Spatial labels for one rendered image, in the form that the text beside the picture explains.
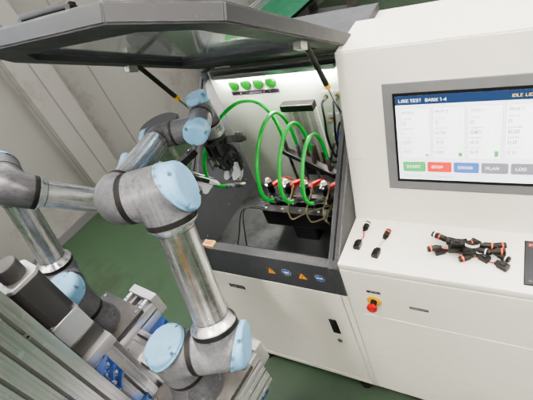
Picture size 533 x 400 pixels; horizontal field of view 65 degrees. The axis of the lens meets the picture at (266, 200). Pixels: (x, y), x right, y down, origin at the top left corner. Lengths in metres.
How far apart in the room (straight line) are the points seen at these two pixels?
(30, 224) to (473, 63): 1.36
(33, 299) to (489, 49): 1.27
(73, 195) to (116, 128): 3.12
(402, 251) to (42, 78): 3.16
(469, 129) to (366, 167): 0.34
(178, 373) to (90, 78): 3.49
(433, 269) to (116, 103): 3.61
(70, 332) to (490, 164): 1.23
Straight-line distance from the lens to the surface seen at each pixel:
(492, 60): 1.27
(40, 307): 1.15
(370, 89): 1.35
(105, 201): 0.94
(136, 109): 4.54
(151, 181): 0.88
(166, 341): 1.11
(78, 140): 4.00
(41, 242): 1.52
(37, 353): 1.09
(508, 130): 1.32
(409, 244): 1.44
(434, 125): 1.33
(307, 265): 1.51
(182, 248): 0.93
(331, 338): 1.93
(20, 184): 1.30
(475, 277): 1.36
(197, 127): 1.22
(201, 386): 1.20
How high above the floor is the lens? 2.07
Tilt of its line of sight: 38 degrees down
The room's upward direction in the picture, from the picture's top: 24 degrees counter-clockwise
